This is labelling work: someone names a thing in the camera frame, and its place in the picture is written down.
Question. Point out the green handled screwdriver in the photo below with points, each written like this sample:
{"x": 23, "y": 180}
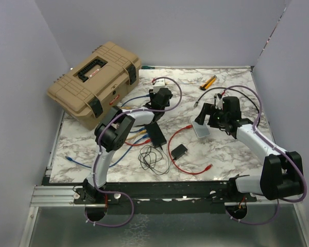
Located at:
{"x": 147, "y": 67}

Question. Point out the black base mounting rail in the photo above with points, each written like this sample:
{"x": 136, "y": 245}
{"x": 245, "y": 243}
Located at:
{"x": 161, "y": 197}

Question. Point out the black blue network switch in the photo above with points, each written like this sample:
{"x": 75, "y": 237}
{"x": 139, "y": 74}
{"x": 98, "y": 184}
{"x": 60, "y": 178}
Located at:
{"x": 155, "y": 134}

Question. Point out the yellow utility knife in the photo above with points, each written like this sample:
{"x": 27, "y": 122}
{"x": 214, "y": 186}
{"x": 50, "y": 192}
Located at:
{"x": 208, "y": 83}

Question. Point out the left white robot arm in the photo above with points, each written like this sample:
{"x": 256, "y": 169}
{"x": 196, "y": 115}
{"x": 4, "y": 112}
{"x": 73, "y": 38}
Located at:
{"x": 113, "y": 131}

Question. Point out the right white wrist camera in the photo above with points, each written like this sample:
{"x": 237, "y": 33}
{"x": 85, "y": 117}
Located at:
{"x": 219, "y": 102}

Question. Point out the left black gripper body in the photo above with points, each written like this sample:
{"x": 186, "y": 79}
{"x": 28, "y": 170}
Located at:
{"x": 152, "y": 95}

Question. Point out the white grey device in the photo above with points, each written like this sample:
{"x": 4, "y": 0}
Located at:
{"x": 201, "y": 131}

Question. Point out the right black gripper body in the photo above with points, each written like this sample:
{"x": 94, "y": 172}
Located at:
{"x": 217, "y": 118}

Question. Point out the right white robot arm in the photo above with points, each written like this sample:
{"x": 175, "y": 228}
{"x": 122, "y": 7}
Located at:
{"x": 282, "y": 174}

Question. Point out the tan plastic toolbox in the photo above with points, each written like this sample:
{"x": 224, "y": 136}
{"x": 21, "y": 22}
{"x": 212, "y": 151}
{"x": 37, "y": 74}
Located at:
{"x": 89, "y": 90}

